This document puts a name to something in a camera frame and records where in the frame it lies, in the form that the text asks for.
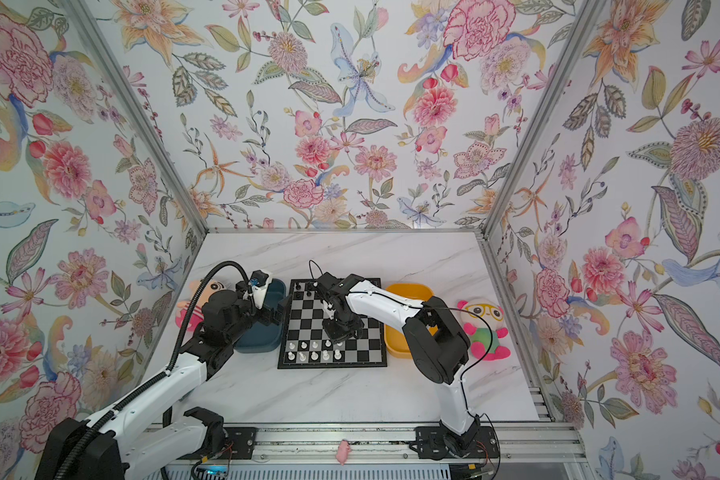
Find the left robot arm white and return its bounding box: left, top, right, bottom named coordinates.
left=36, top=291, right=289, bottom=479

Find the aluminium frame post left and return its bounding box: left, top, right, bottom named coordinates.
left=61, top=1, right=209, bottom=240

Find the aluminium frame post right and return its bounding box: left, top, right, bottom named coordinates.
left=481, top=1, right=602, bottom=240

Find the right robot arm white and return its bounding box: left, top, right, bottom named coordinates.
left=314, top=273, right=480, bottom=457

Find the plush doll toy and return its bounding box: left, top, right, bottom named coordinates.
left=457, top=299, right=511, bottom=362

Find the black white chess board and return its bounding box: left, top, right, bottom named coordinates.
left=277, top=279, right=387, bottom=370

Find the teal plastic bin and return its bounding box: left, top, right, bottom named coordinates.
left=235, top=279, right=287, bottom=354

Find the pink small toy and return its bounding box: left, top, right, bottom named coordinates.
left=335, top=440, right=351, bottom=465

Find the black corrugated cable hose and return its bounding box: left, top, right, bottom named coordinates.
left=164, top=260, right=250, bottom=376

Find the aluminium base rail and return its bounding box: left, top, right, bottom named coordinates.
left=214, top=420, right=586, bottom=466

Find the aluminium frame post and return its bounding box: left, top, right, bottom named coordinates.
left=481, top=1, right=602, bottom=240
left=61, top=1, right=209, bottom=240

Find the pink toy left side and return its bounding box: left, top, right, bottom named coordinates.
left=175, top=278, right=229, bottom=332

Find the yellow plastic bin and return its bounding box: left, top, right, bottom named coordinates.
left=384, top=283, right=434, bottom=360

